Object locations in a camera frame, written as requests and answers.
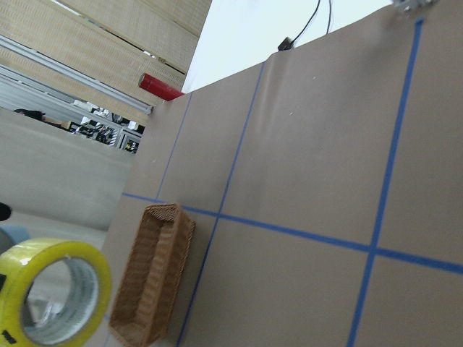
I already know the red cylinder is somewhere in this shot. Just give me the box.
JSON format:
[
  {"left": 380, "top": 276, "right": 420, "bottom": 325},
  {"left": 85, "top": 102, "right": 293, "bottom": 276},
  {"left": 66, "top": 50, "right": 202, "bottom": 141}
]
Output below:
[{"left": 138, "top": 73, "right": 184, "bottom": 101}]

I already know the yellow packing tape roll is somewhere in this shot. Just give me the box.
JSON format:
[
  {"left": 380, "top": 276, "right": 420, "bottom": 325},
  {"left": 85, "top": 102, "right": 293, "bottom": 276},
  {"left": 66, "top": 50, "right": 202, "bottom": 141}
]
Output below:
[{"left": 1, "top": 238, "right": 111, "bottom": 346}]

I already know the black cable with plug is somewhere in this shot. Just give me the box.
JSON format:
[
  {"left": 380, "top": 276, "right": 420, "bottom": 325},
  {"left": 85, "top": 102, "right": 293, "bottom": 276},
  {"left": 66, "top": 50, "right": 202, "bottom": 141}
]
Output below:
[{"left": 277, "top": 0, "right": 334, "bottom": 52}]

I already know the brown wicker basket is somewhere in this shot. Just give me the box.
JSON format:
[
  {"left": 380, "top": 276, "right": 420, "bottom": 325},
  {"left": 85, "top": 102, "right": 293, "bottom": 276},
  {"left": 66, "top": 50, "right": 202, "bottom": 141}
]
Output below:
[{"left": 109, "top": 204, "right": 196, "bottom": 346}]

